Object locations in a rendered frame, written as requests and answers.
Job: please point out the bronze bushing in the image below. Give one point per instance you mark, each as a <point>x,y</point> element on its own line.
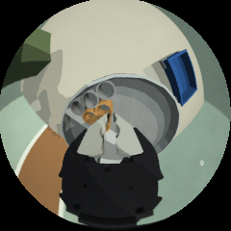
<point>100,112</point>
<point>108,125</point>
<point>88,118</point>

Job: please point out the grey metal sleeve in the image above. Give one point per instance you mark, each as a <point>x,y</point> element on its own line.
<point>103,95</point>
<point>76,108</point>
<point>86,100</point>

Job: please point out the blue crate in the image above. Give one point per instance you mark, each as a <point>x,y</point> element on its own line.
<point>180,64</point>

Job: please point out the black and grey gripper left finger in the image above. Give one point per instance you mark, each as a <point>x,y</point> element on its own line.
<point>88,144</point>

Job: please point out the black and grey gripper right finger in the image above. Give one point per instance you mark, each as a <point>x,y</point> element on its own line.
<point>133,144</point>

